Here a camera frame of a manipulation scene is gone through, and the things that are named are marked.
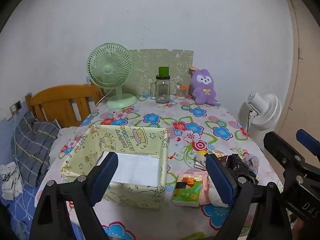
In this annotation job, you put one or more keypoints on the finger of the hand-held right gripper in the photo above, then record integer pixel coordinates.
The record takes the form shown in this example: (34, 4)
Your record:
(308, 140)
(285, 155)

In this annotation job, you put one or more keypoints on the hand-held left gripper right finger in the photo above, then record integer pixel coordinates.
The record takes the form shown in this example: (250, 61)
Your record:
(221, 180)

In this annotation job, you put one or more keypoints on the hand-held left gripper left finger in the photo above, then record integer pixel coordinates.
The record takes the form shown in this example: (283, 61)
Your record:
(105, 177)

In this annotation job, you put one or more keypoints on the white towel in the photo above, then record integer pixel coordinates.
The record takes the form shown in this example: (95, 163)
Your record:
(215, 197)

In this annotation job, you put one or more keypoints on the pink packet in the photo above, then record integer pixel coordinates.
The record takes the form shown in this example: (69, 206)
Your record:
(205, 190)

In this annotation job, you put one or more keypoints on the yellow snack packet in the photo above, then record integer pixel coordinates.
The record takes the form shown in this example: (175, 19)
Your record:
(220, 155)

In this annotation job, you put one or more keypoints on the white plastic packet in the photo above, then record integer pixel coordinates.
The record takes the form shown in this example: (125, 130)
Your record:
(200, 161)

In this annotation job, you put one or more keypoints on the green tissue packet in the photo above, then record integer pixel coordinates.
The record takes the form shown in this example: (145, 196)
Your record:
(187, 190)

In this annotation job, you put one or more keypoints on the yellow cartoon paper box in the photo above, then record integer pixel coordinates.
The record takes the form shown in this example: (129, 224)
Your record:
(140, 137)

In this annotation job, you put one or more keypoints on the white standing fan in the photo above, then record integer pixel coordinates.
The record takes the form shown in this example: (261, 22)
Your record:
(265, 112)

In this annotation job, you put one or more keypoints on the beige wardrobe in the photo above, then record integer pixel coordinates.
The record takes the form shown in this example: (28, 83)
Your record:
(307, 80)

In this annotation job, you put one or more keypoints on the white bed cloth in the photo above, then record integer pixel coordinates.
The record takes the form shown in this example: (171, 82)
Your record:
(62, 135)

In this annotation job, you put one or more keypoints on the floral tablecloth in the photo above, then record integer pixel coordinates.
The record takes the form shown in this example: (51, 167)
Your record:
(150, 120)

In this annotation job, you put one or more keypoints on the grey plaid pillow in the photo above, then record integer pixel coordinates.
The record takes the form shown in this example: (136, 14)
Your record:
(32, 145)

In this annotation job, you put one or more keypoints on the purple plush bunny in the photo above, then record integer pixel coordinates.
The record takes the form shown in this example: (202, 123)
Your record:
(203, 90)

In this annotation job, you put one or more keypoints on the blue bed sheet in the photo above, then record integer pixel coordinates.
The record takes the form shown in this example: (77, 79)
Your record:
(20, 212)

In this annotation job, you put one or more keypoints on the crumpled white cloth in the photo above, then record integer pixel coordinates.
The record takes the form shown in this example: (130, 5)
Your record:
(11, 180)

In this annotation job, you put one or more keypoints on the wooden headboard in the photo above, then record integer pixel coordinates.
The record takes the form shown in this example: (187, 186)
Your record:
(55, 97)

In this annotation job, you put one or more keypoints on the cotton swab jar orange lid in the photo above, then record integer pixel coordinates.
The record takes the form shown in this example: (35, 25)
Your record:
(180, 93)

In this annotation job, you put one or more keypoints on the glass jar with green lid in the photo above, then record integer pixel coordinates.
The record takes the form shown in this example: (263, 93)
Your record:
(162, 90)

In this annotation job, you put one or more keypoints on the green desk fan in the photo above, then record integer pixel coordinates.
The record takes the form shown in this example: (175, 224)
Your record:
(108, 68)

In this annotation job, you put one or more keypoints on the green patterned board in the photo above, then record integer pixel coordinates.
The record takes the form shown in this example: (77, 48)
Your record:
(150, 65)

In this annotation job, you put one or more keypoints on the wall socket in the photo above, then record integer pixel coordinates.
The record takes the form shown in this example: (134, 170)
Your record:
(18, 105)

